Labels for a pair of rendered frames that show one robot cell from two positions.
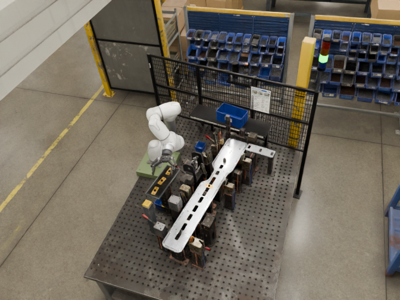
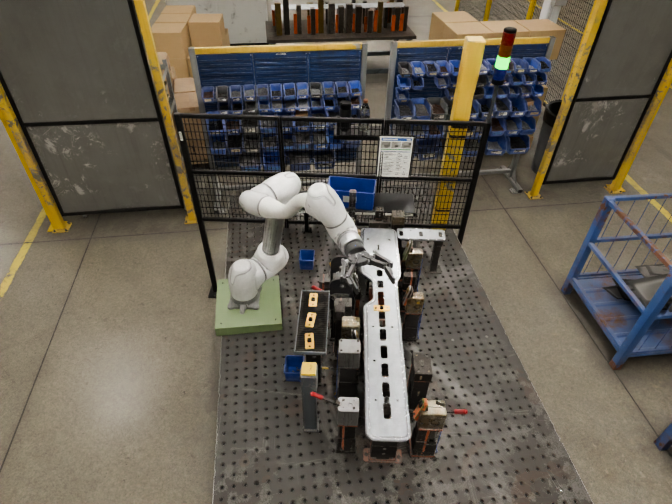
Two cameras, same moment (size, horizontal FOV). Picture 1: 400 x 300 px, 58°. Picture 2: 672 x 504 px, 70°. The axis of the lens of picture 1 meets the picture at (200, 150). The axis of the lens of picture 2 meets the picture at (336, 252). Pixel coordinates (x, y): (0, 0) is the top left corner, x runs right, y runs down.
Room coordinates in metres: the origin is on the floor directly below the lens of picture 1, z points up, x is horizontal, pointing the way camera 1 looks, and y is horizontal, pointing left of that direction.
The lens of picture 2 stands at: (0.79, 1.00, 2.83)
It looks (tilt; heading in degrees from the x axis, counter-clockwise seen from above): 41 degrees down; 329
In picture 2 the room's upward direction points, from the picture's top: 1 degrees clockwise
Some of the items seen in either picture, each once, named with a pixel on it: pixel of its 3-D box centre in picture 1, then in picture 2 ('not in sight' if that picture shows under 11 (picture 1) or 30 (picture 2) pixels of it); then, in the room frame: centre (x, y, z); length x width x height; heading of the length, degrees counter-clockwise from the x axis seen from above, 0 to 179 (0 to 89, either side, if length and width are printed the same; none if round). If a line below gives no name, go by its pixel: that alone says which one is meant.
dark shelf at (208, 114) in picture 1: (229, 120); (345, 202); (2.95, -0.36, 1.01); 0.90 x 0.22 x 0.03; 58
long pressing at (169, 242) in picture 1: (209, 188); (383, 311); (2.06, -0.04, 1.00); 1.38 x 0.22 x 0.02; 148
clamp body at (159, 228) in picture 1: (162, 237); (347, 426); (1.67, 0.40, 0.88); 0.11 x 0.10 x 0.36; 58
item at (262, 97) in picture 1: (260, 99); (394, 156); (2.90, -0.67, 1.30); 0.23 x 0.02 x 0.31; 58
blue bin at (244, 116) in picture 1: (231, 115); (350, 192); (2.94, -0.38, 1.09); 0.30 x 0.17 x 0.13; 52
